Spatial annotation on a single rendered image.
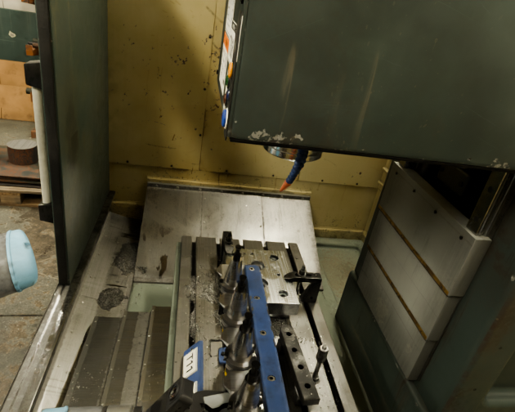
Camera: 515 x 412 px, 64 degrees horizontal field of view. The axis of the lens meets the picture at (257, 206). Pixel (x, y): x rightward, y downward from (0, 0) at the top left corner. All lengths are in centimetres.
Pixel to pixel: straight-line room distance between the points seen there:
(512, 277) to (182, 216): 150
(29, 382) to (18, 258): 58
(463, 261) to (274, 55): 72
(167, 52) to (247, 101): 135
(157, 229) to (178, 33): 91
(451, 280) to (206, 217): 130
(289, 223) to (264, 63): 159
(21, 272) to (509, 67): 93
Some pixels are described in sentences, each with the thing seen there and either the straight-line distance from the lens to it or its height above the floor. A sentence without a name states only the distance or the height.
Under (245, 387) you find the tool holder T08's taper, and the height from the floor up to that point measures 128.
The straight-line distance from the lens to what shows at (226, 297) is 97.
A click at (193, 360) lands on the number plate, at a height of 95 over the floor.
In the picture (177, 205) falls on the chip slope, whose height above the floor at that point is 81.
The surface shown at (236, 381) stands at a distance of 82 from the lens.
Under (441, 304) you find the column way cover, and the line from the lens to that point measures 122.
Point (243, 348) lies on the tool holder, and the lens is 81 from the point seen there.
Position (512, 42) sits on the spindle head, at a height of 184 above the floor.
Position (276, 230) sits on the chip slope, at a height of 76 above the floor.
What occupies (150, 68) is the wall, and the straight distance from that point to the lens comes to 203.
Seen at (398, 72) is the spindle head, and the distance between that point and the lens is 74.
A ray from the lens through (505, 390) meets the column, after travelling 146.
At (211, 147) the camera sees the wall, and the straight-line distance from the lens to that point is 213.
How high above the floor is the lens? 185
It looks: 28 degrees down
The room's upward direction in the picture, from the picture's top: 10 degrees clockwise
